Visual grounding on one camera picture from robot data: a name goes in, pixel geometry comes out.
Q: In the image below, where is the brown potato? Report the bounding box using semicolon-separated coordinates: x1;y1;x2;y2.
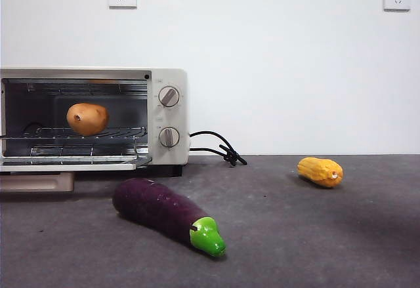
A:
66;102;110;137

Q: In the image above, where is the glass oven door with handle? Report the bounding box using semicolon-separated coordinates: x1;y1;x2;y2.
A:
0;155;154;193

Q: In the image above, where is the white toaster oven housing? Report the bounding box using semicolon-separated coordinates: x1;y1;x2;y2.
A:
0;67;190;177

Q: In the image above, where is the beige oven knob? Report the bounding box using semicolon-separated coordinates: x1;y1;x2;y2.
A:
158;126;180;150
158;86;180;108

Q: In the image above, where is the purple toy eggplant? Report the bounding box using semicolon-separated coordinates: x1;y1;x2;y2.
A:
112;178;227;258

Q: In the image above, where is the yellow toy corn cob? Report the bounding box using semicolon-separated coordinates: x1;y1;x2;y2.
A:
297;157;344;189

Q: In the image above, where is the black oven power cable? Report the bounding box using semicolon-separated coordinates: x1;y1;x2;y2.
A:
189;131;248;167

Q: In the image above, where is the metal wire oven rack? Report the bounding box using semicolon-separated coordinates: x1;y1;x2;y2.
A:
0;125;148;142

